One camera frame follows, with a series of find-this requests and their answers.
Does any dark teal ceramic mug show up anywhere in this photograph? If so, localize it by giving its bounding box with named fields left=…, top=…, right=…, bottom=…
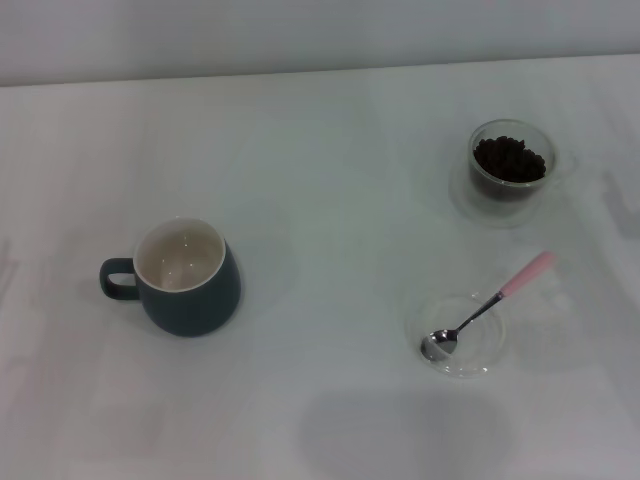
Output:
left=98, top=216, right=242, bottom=338

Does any pink handled metal spoon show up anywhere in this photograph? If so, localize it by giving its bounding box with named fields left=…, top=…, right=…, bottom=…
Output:
left=420, top=250, right=556, bottom=362

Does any coffee beans pile in glass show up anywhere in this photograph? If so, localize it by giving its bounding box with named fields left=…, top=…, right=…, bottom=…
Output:
left=472, top=135, right=547, bottom=185

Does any clear glass cup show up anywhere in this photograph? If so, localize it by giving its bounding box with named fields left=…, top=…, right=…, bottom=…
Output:
left=467, top=118, right=577, bottom=202

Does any clear glass saucer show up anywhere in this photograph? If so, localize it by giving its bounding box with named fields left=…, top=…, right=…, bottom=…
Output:
left=448, top=158, right=584, bottom=230

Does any small clear glass dish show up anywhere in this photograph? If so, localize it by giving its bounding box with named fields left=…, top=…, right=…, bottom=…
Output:
left=404, top=293, right=510, bottom=380

